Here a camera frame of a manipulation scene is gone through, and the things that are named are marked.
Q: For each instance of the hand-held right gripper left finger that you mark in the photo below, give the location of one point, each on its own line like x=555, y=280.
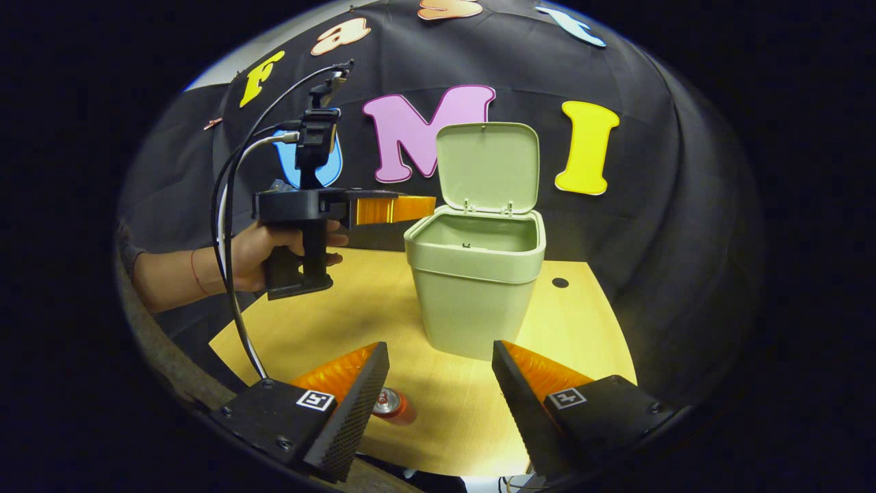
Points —
x=356, y=411

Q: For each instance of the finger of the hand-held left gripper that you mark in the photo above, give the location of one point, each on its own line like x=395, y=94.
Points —
x=393, y=209

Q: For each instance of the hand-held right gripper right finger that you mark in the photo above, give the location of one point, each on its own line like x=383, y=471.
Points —
x=523, y=418

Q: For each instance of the red pop can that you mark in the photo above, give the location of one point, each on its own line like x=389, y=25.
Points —
x=393, y=405

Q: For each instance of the green desktop garbage bin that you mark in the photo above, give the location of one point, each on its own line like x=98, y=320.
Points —
x=472, y=301

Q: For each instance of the wooden desktop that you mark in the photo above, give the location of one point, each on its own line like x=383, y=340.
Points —
x=342, y=322

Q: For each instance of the small copper clip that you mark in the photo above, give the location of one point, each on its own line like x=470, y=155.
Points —
x=213, y=123

